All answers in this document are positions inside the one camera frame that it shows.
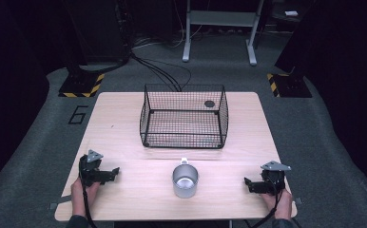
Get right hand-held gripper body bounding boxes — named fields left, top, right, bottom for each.
left=260, top=161, right=292, bottom=196

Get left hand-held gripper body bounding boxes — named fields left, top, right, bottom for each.
left=78, top=149, right=105, bottom=188

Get person's right hand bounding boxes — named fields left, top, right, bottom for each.
left=261, top=187, right=295, bottom=221

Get silver metal cup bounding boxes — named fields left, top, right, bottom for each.
left=171, top=157, right=201, bottom=200

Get dark curtain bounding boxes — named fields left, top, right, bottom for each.
left=0, top=0, right=66, bottom=198
left=274, top=0, right=367, bottom=210

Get black equipment stand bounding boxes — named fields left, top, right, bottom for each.
left=61, top=0, right=132, bottom=74

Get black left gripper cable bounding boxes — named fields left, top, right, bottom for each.
left=78, top=172, right=98, bottom=228

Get black yellow striped base plate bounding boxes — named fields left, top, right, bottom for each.
left=58, top=71, right=106, bottom=99
left=265, top=72, right=313, bottom=99

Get black wire mesh basket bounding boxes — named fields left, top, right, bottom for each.
left=139, top=83, right=230, bottom=150

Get black floor cables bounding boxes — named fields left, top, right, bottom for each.
left=129, top=51, right=193, bottom=93

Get white floor cables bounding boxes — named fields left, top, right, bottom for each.
left=133, top=0, right=204, bottom=50

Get white desk frame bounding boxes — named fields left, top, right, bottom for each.
left=182, top=0, right=265, bottom=67

